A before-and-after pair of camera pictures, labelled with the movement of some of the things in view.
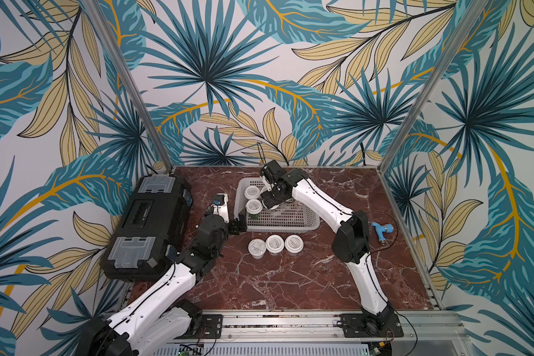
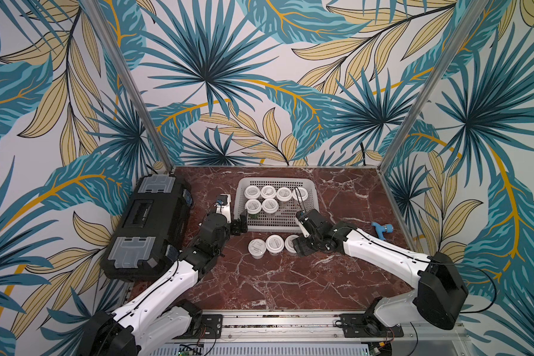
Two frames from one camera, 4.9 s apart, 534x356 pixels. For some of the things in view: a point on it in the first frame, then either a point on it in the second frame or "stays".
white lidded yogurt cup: (294, 243) stays
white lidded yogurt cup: (251, 192) stays
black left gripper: (235, 228) stays
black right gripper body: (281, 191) → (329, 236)
